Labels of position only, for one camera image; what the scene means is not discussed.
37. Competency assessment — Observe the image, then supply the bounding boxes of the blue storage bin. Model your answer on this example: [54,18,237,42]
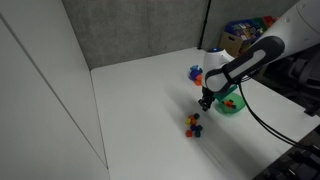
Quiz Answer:
[224,19,256,42]

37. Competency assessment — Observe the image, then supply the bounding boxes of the black equipment frame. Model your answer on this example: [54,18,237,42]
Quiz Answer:
[252,124,320,180]

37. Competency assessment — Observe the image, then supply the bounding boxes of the green plastic bowl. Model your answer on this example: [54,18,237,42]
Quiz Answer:
[213,88,247,116]

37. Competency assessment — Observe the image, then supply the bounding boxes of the red storage bin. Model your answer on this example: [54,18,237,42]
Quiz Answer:
[262,15,280,28]

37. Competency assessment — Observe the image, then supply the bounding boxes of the wooden toy storage shelf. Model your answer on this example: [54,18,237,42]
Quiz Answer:
[218,15,280,58]

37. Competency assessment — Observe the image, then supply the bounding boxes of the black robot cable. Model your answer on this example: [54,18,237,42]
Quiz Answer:
[237,75,320,158]

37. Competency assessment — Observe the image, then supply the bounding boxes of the blue purple toy piece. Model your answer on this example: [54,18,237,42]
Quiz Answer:
[188,64,204,82]

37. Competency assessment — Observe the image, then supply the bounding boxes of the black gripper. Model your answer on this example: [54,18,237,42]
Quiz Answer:
[198,86,217,113]

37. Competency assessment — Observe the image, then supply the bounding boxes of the green storage bin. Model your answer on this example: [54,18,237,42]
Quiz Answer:
[252,17,269,34]

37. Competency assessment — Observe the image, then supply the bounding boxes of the orange building block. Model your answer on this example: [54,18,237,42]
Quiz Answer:
[188,114,198,126]

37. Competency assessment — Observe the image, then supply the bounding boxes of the orange toy piece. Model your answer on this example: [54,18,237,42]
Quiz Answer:
[194,73,204,87]

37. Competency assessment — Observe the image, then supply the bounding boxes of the black vertical pole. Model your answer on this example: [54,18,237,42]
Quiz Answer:
[197,0,212,51]

